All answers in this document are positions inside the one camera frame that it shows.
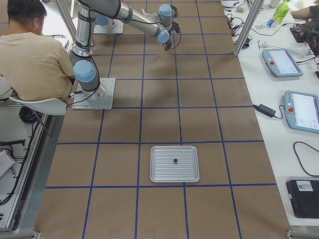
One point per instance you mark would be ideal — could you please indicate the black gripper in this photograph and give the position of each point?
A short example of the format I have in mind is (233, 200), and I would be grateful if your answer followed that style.
(167, 45)

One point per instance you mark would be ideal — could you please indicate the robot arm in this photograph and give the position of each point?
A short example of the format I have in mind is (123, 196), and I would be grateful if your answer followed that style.
(84, 68)
(158, 25)

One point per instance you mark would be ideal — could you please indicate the silver metal tray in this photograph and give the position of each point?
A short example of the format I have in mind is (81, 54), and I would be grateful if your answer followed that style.
(163, 169)

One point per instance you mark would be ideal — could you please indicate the white curved plastic part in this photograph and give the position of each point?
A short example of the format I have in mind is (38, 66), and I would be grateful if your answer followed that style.
(144, 12)

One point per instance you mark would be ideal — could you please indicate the black power adapter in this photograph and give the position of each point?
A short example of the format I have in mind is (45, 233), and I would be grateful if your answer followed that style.
(265, 110)

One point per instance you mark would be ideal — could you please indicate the far teach pendant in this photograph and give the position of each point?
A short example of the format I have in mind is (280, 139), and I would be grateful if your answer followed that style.
(281, 63)

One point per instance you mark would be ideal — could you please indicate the teach pendant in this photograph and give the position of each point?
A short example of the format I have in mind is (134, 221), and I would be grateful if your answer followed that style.
(302, 111)
(281, 63)

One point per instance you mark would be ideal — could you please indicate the green plastic bottle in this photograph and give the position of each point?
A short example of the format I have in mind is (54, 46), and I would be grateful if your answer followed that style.
(280, 12)

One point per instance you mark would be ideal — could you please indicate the white chair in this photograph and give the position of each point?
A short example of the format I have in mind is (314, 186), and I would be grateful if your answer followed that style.
(52, 107)

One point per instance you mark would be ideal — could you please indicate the seated person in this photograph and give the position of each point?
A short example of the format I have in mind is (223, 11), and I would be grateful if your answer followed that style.
(37, 67)

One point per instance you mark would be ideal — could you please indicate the near teach pendant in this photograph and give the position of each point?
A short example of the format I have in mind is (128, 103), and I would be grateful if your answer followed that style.
(302, 111)

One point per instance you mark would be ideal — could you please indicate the black box device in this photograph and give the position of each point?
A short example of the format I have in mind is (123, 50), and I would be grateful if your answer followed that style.
(304, 198)

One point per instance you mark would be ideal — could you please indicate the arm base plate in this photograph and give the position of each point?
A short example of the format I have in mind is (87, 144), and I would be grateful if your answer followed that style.
(102, 98)
(112, 26)

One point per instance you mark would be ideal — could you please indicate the aluminium frame post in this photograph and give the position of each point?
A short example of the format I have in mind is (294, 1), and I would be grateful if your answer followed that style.
(252, 15)

